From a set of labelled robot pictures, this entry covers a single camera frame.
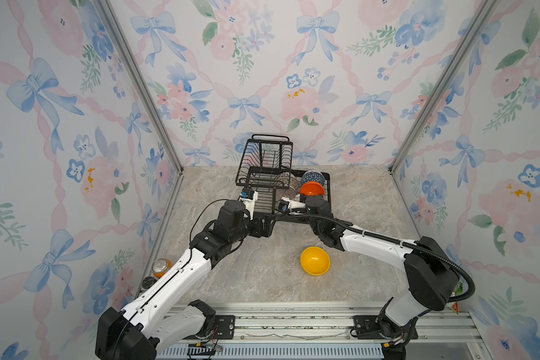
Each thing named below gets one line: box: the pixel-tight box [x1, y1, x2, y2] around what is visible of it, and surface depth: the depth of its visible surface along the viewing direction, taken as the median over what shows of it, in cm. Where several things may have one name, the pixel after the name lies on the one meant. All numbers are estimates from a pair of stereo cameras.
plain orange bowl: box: [300, 180, 325, 197], surface depth 105 cm
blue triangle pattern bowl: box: [300, 169, 326, 187], surface depth 112 cm
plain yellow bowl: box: [300, 246, 331, 276], surface depth 87 cm
